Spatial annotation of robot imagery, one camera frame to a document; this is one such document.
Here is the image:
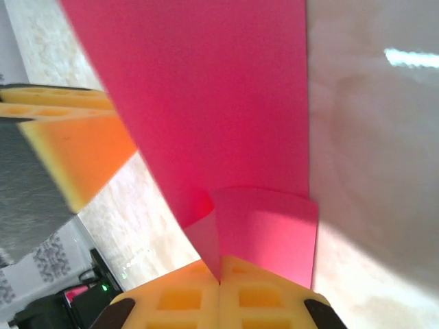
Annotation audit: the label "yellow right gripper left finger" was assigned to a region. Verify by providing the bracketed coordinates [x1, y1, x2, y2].
[91, 258, 220, 329]

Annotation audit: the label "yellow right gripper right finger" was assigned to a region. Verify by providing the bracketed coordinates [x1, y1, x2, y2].
[219, 256, 346, 329]

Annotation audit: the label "pink cloth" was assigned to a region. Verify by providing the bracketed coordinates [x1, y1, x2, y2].
[58, 0, 320, 291]

